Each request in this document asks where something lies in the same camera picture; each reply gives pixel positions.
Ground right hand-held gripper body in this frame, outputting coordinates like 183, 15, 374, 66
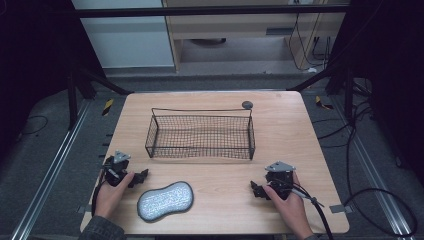
264, 161, 297, 201

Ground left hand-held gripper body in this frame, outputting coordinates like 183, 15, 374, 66
102, 150, 132, 188

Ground grey speckled cleaning pad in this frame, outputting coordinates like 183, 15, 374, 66
136, 180, 195, 224

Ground black wire mesh basket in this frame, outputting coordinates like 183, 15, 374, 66
144, 107, 257, 161

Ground person's left hand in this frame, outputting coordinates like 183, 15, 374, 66
94, 171, 136, 221

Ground person's right hand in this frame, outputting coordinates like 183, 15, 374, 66
263, 172, 315, 240

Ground yellow black striped tape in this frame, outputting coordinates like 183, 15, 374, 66
101, 98, 115, 117
314, 95, 335, 111

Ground black metal stand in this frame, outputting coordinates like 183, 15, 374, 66
65, 64, 135, 132
285, 61, 356, 125

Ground white cabinet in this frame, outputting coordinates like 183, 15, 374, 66
71, 0, 175, 70

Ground black curtain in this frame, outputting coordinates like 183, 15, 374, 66
0, 0, 108, 168
328, 0, 424, 188

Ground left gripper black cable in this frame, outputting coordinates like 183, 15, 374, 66
90, 179, 107, 218

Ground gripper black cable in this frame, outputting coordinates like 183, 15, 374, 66
290, 186, 335, 240
90, 179, 107, 218

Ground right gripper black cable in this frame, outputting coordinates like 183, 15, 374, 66
290, 186, 335, 240

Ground aluminium floor rail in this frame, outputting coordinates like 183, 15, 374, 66
331, 96, 414, 240
9, 99, 92, 240

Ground thin black floor cable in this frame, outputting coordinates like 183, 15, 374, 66
20, 114, 49, 137

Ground hanging black desk cables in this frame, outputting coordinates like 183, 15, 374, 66
287, 12, 334, 73

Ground black horizontal frame bar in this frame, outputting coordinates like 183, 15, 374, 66
71, 4, 350, 18

